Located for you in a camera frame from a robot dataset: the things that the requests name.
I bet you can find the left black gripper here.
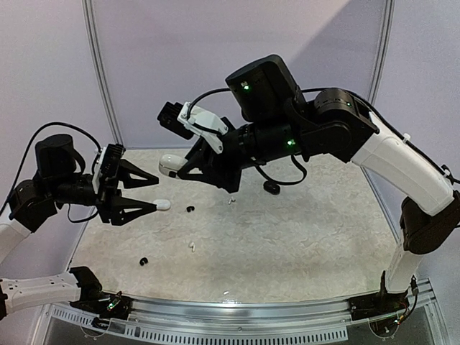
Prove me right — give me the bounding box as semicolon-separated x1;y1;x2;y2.
50;157;160;224

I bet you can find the small white charging case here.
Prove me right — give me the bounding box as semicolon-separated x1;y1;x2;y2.
158;154;187;178

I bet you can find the white oval charging case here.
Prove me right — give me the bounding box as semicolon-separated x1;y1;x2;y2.
153;199;171;211

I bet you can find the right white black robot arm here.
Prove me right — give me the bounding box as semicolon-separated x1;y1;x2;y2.
158;55;459;313

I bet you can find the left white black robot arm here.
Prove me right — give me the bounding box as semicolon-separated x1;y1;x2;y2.
1;134;159;320

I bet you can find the black charging case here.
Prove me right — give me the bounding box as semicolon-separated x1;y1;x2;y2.
263;180;281;196

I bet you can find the black earbud lower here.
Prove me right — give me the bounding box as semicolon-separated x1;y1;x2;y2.
139;257;148;266

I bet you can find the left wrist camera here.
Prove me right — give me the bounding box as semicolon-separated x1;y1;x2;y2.
91;144;125;193

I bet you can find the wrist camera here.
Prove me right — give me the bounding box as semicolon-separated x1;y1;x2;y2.
157;102;229;154
91;144;125;193

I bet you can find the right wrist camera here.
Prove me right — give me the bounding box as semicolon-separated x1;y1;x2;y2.
157;102;229;154

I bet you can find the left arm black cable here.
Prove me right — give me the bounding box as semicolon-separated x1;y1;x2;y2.
0;121;105;224

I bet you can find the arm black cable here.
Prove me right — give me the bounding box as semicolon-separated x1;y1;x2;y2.
0;121;105;224
188;88;460;188

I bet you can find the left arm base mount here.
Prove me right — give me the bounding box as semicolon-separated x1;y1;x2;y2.
70;291;134;320

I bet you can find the left aluminium frame post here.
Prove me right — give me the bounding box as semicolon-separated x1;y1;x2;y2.
82;0;124;144

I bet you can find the aluminium frame post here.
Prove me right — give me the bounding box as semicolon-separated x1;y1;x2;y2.
367;0;395;104
82;0;124;144

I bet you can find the aluminium front rail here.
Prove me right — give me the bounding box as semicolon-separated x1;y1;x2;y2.
33;280;450;344

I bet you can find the right aluminium frame post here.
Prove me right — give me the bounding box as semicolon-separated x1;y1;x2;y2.
367;0;395;104

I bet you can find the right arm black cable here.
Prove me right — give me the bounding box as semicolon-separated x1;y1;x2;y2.
188;88;460;188

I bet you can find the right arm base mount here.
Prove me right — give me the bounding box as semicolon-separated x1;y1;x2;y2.
346;290;413;321

